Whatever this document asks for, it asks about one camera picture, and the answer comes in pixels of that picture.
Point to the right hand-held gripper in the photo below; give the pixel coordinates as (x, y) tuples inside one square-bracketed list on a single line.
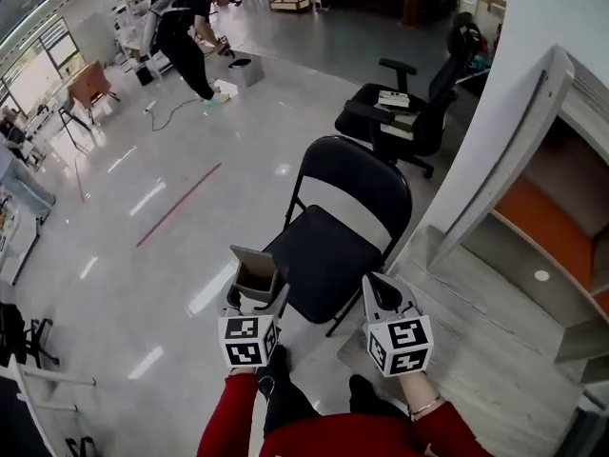
[(399, 345)]

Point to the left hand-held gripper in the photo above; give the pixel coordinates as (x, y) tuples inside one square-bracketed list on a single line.
[(247, 341)]

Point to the brown pen holder box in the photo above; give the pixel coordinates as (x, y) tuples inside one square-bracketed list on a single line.
[(252, 279)]

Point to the person's left forearm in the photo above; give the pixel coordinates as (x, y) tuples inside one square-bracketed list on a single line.
[(228, 412)]

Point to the person's right forearm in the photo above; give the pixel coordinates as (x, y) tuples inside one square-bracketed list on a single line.
[(438, 426)]

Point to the grey wood-grain table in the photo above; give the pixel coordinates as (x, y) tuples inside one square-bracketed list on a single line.
[(476, 341)]

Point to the black folding chair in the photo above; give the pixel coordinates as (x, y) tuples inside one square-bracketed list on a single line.
[(328, 260)]

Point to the person's right leg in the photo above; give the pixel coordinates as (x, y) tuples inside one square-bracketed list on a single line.
[(371, 398)]

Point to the person's leg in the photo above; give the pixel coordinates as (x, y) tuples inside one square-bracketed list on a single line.
[(371, 398), (285, 398)]

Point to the person's left leg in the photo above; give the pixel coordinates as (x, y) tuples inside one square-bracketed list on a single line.
[(285, 398)]

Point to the long thin floor stick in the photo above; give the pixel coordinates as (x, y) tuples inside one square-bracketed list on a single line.
[(178, 205)]

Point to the grey wooden desk with hutch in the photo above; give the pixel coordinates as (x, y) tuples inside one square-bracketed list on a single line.
[(514, 255)]

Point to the person's red top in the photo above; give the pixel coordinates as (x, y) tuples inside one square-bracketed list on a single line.
[(342, 436)]

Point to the thick pale book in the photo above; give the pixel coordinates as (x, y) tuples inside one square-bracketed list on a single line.
[(397, 124)]

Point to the black office chair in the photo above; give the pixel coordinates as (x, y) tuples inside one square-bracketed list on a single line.
[(428, 126)]

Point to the white book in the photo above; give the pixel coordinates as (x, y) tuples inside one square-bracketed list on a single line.
[(395, 98)]

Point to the white flat floor box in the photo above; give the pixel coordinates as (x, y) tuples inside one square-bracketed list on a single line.
[(226, 88)]

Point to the white power strip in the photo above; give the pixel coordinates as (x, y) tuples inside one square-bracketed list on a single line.
[(150, 106)]

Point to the grey floor box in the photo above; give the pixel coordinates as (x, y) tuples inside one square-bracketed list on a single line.
[(249, 76)]

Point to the orange chair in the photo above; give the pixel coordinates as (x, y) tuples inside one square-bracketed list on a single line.
[(88, 84)]

